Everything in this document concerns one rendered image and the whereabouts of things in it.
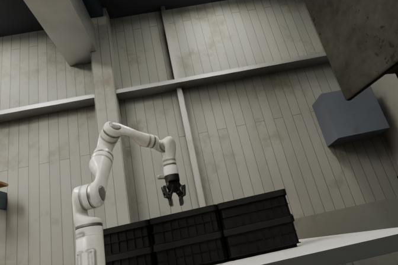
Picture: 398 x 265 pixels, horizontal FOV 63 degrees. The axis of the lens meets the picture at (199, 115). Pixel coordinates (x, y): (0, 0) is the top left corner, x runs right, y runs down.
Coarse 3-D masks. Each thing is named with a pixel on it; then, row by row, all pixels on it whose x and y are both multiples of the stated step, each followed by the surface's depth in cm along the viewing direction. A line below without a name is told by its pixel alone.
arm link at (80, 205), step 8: (88, 184) 118; (72, 192) 117; (80, 192) 115; (72, 200) 115; (80, 200) 114; (80, 208) 115; (88, 208) 116; (80, 216) 112; (88, 216) 113; (80, 224) 110; (88, 224) 110; (96, 224) 112
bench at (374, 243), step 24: (312, 240) 158; (336, 240) 113; (360, 240) 89; (384, 240) 83; (216, 264) 128; (240, 264) 97; (264, 264) 81; (288, 264) 81; (312, 264) 81; (336, 264) 81
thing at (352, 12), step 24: (312, 0) 253; (336, 0) 227; (360, 0) 206; (384, 0) 189; (336, 24) 229; (360, 24) 208; (384, 24) 191; (336, 48) 232; (360, 48) 210; (384, 48) 192; (336, 72) 234; (360, 72) 213; (384, 72) 195
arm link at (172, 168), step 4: (168, 164) 165; (172, 164) 166; (164, 168) 166; (168, 168) 164; (172, 168) 164; (176, 168) 166; (164, 172) 166; (168, 172) 164; (172, 172) 164; (176, 172) 165; (160, 176) 168; (164, 176) 168
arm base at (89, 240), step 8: (80, 232) 109; (88, 232) 109; (96, 232) 110; (80, 240) 108; (88, 240) 108; (96, 240) 109; (80, 248) 107; (88, 248) 107; (96, 248) 108; (80, 256) 106; (88, 256) 105; (96, 256) 107; (104, 256) 110; (80, 264) 105; (88, 264) 104; (96, 264) 105; (104, 264) 108
